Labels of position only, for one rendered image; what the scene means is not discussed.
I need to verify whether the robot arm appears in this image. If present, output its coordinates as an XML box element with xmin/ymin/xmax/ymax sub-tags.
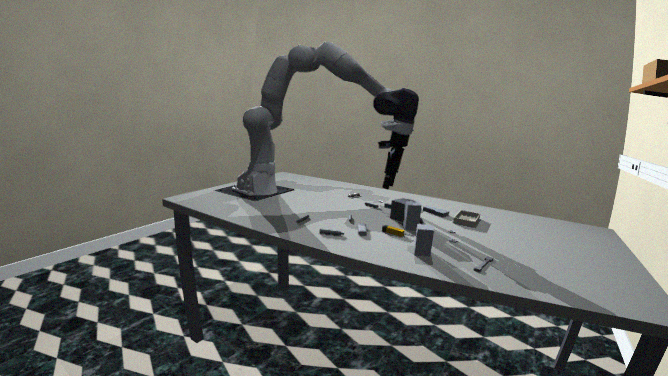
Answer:
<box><xmin>232</xmin><ymin>42</ymin><xmax>419</xmax><ymax>196</ymax></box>

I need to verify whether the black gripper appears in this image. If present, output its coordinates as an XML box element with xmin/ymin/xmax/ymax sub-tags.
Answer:
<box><xmin>382</xmin><ymin>131</ymin><xmax>410</xmax><ymax>190</ymax></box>

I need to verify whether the yellow cylinder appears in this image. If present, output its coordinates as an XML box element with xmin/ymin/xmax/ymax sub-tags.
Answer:
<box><xmin>382</xmin><ymin>225</ymin><xmax>412</xmax><ymax>237</ymax></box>

